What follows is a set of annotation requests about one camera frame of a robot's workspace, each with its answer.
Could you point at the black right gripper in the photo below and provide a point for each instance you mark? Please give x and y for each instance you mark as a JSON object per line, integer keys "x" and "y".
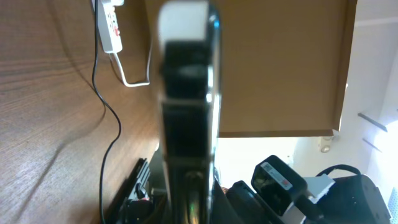
{"x": 352, "y": 199}

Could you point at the black smartphone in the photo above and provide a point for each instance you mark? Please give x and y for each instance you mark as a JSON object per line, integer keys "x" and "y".
{"x": 189, "y": 98}

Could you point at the brown wooden side panel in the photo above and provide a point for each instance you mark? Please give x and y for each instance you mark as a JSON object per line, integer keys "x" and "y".
{"x": 284, "y": 66}

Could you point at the white power strip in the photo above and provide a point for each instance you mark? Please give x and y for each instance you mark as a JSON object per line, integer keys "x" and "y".
{"x": 108, "y": 26}

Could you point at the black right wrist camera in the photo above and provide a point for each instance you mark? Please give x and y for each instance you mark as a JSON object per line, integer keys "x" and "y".
{"x": 277, "y": 184}

